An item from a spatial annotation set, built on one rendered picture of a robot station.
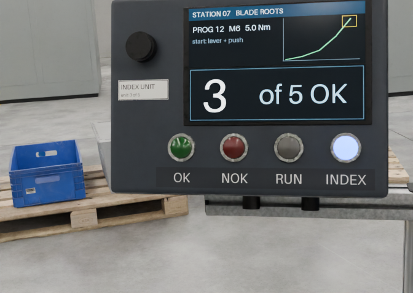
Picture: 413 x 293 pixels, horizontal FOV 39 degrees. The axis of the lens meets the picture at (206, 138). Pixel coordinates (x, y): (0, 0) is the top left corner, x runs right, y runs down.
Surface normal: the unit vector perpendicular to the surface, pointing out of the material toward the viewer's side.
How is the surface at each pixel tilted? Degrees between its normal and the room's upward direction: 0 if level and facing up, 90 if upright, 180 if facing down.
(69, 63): 90
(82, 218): 90
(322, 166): 75
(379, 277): 0
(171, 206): 90
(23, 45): 90
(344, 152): 79
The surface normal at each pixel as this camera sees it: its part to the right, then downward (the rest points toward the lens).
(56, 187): 0.26, 0.22
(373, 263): -0.04, -0.97
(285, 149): -0.28, 0.04
